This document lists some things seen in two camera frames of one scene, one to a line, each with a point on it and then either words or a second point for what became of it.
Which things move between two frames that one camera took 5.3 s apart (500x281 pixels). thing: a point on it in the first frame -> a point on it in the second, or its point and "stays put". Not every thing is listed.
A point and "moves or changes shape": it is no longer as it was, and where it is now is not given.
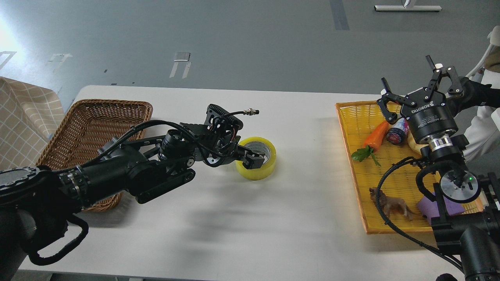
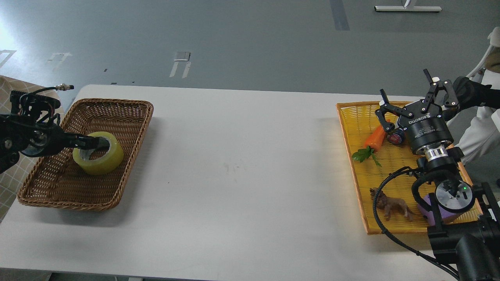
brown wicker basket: x=85 y=131 stays put
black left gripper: x=219 y=146 -> x=42 y=140
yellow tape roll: x=267 y=169 moves or changes shape
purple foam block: x=428 y=208 stays put
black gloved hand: x=474 y=94 stays put
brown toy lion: x=393 y=205 stays put
